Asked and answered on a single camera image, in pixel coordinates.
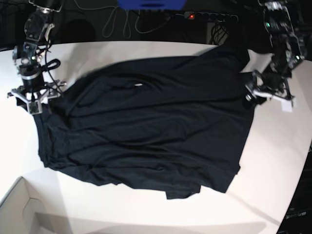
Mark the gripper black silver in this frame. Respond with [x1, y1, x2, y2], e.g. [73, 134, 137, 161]
[245, 70, 295, 106]
[7, 73, 66, 114]

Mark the black long-sleeve t-shirt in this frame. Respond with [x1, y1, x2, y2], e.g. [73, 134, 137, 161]
[34, 45, 254, 199]

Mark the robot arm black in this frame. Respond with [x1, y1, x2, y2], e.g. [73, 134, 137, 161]
[245, 0, 309, 113]
[7, 0, 67, 115]

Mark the white plastic bin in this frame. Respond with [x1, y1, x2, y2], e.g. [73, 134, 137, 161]
[0, 177, 72, 234]

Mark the blue box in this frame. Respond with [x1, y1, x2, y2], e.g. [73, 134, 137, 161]
[117, 0, 186, 10]

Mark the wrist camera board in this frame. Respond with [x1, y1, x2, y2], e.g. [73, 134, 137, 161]
[27, 101, 42, 115]

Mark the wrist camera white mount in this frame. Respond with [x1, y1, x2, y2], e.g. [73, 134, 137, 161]
[281, 99, 296, 113]

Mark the black power strip red switch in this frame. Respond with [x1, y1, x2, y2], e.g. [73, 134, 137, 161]
[183, 11, 239, 23]

